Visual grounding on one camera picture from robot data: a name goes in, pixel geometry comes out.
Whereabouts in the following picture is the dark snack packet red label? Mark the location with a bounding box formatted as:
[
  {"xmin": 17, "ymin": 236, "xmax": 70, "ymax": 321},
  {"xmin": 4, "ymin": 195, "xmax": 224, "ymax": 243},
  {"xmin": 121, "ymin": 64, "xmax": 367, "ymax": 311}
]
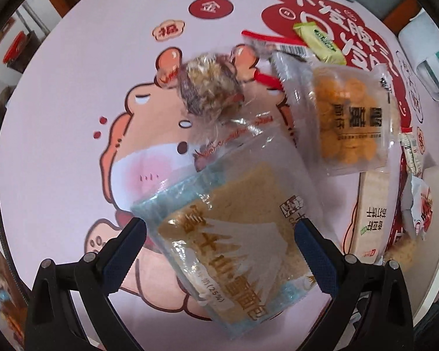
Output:
[{"xmin": 241, "ymin": 29, "xmax": 310, "ymax": 90}]

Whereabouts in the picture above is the red box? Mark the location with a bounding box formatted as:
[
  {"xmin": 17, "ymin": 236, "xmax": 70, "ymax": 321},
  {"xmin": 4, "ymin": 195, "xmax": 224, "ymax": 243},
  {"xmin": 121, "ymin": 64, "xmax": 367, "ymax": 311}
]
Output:
[{"xmin": 3, "ymin": 31, "xmax": 33, "ymax": 63}]

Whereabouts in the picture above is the green candy packet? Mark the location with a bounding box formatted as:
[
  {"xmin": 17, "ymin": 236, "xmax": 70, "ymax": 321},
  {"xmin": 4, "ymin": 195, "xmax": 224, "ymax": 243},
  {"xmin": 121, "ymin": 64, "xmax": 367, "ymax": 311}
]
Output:
[{"xmin": 293, "ymin": 22, "xmax": 346, "ymax": 64}]

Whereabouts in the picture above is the small floss bun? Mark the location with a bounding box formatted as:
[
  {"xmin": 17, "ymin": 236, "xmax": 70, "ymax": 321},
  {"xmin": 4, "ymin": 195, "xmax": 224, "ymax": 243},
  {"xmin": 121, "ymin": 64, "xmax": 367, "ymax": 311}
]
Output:
[{"xmin": 382, "ymin": 241, "xmax": 414, "ymax": 267}]

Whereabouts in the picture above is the clear floss bun packet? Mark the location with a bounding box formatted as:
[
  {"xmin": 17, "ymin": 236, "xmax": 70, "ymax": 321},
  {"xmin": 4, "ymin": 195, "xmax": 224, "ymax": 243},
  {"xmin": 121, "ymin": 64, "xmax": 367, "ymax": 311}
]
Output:
[{"xmin": 168, "ymin": 44, "xmax": 279, "ymax": 154}]

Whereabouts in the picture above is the white green snack packet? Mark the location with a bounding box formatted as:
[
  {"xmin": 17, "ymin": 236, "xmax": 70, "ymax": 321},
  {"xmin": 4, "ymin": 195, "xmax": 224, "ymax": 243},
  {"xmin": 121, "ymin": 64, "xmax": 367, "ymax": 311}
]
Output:
[{"xmin": 400, "ymin": 132, "xmax": 425, "ymax": 176}]

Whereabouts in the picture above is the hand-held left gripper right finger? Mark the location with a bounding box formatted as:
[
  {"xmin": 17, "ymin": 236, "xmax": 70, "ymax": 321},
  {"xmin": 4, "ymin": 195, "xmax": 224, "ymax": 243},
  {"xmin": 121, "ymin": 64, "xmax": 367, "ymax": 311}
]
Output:
[{"xmin": 293, "ymin": 216, "xmax": 416, "ymax": 351}]

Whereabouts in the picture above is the blue-edged toast bread packet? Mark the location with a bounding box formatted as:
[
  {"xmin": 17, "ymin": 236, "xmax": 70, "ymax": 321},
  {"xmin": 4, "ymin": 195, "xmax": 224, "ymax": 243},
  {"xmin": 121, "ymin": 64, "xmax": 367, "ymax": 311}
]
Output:
[{"xmin": 130, "ymin": 132, "xmax": 339, "ymax": 339}]

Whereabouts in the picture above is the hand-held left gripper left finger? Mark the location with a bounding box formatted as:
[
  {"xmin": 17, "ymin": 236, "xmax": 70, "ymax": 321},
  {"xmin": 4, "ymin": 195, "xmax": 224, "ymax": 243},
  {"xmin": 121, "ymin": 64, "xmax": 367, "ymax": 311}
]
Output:
[{"xmin": 24, "ymin": 217, "xmax": 149, "ymax": 351}]

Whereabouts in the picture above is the white storage box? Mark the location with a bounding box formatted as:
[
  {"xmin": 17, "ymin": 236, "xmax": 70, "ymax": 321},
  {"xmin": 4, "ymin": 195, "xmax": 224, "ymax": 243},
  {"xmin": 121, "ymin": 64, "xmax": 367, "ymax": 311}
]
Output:
[{"xmin": 399, "ymin": 9, "xmax": 439, "ymax": 101}]

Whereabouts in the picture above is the beige cracker packet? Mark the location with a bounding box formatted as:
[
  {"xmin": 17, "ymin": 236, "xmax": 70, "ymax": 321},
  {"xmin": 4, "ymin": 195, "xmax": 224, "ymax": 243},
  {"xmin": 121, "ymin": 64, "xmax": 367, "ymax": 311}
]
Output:
[{"xmin": 353, "ymin": 170, "xmax": 390, "ymax": 264}]

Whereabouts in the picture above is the red white snack packet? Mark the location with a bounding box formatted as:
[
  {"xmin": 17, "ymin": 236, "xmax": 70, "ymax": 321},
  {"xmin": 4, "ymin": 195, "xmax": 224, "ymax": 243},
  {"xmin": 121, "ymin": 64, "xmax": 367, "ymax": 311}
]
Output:
[{"xmin": 402, "ymin": 177, "xmax": 434, "ymax": 240}]

